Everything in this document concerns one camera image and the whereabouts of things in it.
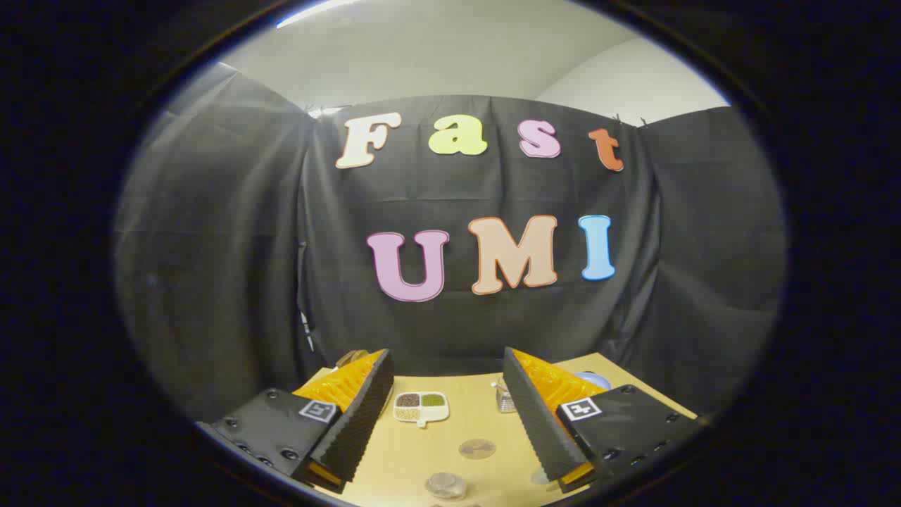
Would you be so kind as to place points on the round brown coaster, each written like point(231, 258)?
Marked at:
point(477, 448)

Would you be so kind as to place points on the white divided grain dish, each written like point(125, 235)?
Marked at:
point(421, 408)

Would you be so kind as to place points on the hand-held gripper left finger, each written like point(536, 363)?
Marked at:
point(359, 422)

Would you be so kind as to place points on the wooden table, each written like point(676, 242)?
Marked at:
point(436, 451)

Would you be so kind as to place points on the brown wooden object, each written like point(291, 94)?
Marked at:
point(350, 358)

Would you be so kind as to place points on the clear glass cup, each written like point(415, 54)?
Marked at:
point(445, 484)

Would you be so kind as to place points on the blue plate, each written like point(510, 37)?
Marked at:
point(597, 380)

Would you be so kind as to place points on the black backdrop cloth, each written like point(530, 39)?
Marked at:
point(225, 246)

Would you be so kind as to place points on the clear glass bottle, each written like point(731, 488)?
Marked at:
point(504, 398)

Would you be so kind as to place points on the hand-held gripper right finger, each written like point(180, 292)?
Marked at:
point(535, 422)

